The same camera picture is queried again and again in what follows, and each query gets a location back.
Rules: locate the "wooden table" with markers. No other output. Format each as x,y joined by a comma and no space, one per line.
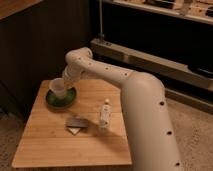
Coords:
46,142

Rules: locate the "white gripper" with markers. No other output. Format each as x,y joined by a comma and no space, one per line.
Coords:
71,75

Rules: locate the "green ceramic bowl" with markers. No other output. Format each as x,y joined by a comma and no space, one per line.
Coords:
53,100

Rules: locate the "white bottle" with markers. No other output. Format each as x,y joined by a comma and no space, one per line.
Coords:
105,113

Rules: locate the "dark wooden cabinet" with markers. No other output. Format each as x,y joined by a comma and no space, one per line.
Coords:
33,44

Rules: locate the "dark sponge block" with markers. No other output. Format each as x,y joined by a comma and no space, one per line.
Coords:
75,124

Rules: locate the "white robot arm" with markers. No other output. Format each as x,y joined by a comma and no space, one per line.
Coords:
150,134

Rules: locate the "metal shelf rack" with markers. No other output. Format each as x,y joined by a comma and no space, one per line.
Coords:
177,51

